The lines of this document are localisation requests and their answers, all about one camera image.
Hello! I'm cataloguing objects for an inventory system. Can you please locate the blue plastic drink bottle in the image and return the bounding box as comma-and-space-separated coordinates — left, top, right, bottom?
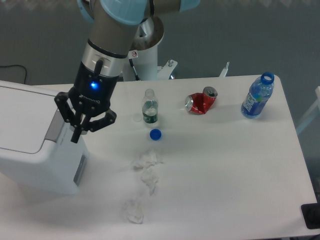
241, 71, 275, 119

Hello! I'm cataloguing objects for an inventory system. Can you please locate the crushed red soda can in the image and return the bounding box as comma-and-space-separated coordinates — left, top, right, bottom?
185, 86, 218, 115

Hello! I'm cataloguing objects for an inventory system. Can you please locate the middle crumpled white tissue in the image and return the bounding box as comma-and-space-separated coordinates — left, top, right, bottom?
140, 167, 159, 196

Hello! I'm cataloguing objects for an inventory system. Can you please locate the clear green-label plastic bottle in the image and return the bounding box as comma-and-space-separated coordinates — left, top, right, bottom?
142, 88, 159, 124

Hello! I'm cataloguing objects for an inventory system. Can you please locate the crumpled white tissue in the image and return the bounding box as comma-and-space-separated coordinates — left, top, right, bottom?
122, 198, 144, 224
140, 167, 159, 196
130, 148, 164, 170

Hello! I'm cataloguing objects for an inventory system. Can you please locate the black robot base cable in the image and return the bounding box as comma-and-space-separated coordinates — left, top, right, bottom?
127, 56, 140, 82

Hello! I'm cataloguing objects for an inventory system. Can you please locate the upper crumpled white tissue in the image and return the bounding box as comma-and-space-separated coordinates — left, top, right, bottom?
130, 148, 164, 170

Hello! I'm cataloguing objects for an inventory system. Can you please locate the white frame at right edge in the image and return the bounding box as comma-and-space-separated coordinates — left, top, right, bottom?
295, 86, 320, 136

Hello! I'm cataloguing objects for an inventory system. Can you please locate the blue bottle cap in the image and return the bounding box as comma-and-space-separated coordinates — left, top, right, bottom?
149, 128, 162, 141

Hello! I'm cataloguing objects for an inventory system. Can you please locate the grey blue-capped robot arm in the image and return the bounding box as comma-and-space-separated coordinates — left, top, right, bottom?
54, 0, 200, 143

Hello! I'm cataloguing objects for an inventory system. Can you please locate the white push-lid trash can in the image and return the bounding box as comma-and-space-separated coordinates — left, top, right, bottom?
0, 81, 89, 195

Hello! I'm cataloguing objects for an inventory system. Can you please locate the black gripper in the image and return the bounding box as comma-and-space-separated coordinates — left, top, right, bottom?
54, 61, 118, 143

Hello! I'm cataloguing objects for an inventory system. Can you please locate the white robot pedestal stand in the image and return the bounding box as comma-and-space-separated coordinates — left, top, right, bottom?
117, 17, 231, 82

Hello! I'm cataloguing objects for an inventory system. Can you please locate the lower crumpled white tissue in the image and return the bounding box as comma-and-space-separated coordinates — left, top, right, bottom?
122, 198, 144, 224

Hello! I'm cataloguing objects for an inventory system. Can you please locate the black device at table edge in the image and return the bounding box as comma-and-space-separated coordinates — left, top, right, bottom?
301, 203, 320, 230

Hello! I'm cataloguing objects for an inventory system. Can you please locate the black cable on floor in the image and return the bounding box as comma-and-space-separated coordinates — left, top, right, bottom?
0, 64, 28, 83

